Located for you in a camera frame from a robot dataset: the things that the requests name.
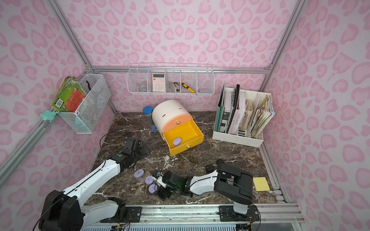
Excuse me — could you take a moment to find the green red booklet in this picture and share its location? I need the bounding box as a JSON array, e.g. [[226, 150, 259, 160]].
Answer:
[[51, 76, 87, 113]]

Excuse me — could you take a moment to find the stack of magazines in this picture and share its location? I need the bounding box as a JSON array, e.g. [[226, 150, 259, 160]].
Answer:
[[238, 94, 276, 139]]

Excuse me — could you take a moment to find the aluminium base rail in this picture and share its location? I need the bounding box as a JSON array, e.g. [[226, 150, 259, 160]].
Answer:
[[85, 203, 308, 231]]

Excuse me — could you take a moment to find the black binder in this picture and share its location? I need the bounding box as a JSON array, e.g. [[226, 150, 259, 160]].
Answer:
[[226, 84, 240, 133]]

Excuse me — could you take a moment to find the white round drawer cabinet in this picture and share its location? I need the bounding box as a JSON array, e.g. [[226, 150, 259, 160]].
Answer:
[[152, 100, 189, 140]]

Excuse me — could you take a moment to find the round metal tin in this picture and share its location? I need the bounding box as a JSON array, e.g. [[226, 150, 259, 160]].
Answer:
[[137, 84, 148, 92]]

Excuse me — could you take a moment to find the black earphone case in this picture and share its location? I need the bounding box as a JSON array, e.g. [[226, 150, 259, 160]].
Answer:
[[205, 164, 215, 174], [216, 159, 225, 165]]

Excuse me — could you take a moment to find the white mesh wall basket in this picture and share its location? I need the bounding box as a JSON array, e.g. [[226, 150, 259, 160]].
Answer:
[[59, 74, 111, 134]]

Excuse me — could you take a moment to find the white wire wall shelf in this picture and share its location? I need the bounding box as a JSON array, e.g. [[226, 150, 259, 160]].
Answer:
[[127, 64, 215, 95]]

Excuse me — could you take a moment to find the purple earphone case bottom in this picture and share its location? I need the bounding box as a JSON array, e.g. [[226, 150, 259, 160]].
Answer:
[[148, 184, 158, 194]]

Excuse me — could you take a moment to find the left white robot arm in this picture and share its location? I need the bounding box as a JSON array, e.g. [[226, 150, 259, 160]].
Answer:
[[34, 137, 150, 231]]

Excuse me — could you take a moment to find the orange top drawer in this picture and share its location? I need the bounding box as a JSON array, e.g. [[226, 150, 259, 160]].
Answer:
[[161, 113, 193, 133]]

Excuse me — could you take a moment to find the yellow drawer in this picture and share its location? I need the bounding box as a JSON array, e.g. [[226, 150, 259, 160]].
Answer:
[[163, 120, 204, 156]]

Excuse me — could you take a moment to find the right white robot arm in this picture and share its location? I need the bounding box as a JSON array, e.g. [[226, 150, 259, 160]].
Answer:
[[151, 163, 255, 215]]

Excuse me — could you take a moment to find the teal green folder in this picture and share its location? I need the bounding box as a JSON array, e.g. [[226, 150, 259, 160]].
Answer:
[[214, 83, 226, 133]]

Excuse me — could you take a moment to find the yellow sticky note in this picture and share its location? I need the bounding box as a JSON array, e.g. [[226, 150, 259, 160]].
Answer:
[[253, 177, 270, 192]]

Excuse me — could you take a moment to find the mint green wall hook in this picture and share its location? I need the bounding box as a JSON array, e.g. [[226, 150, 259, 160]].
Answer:
[[40, 110, 59, 121]]

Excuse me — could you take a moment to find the yellow black utility knife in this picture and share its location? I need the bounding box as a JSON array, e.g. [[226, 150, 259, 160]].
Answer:
[[181, 82, 196, 93]]

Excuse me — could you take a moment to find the grey stapler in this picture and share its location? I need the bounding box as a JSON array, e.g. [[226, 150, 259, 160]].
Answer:
[[168, 82, 180, 93]]

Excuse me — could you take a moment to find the white pink book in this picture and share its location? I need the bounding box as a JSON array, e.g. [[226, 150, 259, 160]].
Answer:
[[228, 90, 246, 135]]

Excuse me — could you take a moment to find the purple earphone case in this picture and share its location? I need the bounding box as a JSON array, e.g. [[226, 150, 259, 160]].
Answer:
[[134, 169, 145, 179], [172, 137, 182, 147], [145, 176, 154, 185], [148, 184, 158, 194]]

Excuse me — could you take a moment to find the white file organizer box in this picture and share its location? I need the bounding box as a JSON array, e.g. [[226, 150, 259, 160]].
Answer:
[[213, 84, 276, 148]]

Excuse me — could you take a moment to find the pink white calculator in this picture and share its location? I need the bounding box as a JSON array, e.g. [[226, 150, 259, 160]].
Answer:
[[152, 73, 166, 92]]

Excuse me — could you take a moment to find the blue lid pencil jar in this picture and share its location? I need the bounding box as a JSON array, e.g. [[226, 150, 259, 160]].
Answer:
[[143, 106, 158, 133]]

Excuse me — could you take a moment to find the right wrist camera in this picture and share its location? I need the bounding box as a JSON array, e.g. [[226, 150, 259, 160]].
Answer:
[[152, 171, 166, 188]]

